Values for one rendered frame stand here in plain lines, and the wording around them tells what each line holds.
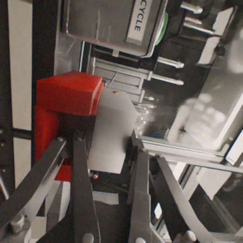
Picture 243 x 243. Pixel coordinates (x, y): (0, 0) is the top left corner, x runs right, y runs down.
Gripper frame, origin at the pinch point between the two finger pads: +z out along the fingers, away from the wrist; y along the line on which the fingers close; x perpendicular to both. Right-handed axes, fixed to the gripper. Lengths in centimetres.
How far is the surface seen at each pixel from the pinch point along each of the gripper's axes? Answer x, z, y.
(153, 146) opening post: -9.5, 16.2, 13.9
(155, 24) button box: 14.9, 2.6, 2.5
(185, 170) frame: -18.0, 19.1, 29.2
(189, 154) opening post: -9.8, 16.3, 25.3
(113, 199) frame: -57, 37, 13
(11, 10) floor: 30, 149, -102
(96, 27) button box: 12.8, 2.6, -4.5
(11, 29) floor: 15, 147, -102
